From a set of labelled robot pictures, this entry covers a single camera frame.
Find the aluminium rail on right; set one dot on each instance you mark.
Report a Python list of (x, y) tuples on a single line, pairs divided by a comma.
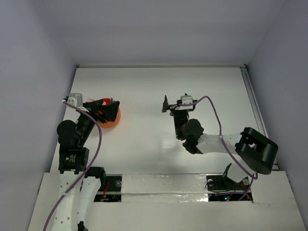
[(258, 120)]

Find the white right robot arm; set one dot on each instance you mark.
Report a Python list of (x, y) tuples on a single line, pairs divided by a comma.
[(196, 141)]

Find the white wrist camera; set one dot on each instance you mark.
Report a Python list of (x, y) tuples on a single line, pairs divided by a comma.
[(186, 100), (75, 100)]

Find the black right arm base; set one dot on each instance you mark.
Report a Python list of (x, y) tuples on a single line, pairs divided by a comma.
[(223, 189)]

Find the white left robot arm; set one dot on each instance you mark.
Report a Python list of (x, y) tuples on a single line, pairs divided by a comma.
[(79, 179)]

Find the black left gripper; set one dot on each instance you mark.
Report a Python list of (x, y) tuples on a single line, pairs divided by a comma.
[(95, 109)]

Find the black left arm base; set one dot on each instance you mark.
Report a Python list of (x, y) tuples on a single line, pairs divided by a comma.
[(110, 191)]

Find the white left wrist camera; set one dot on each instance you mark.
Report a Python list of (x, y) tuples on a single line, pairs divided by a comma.
[(75, 100)]

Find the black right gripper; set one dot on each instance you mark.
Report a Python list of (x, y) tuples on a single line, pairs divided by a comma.
[(171, 107)]

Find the orange round organizer container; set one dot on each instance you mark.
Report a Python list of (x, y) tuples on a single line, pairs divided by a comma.
[(111, 124)]

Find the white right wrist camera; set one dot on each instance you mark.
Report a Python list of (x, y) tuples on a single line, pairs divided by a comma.
[(186, 100)]

